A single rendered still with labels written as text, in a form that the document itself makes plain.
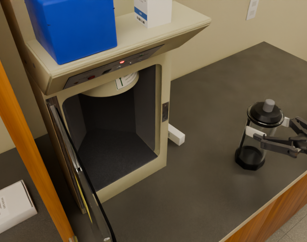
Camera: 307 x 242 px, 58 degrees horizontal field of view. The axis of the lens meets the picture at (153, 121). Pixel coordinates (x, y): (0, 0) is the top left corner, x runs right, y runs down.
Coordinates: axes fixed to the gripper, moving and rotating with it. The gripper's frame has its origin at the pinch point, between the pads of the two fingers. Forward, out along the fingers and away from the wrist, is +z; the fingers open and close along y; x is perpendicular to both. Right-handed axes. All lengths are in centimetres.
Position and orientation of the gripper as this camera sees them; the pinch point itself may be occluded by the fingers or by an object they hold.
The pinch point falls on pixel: (263, 124)
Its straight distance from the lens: 94.7
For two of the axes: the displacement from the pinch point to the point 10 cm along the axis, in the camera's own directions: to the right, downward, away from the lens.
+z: -5.7, -3.4, 7.5
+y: -8.1, 4.0, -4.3
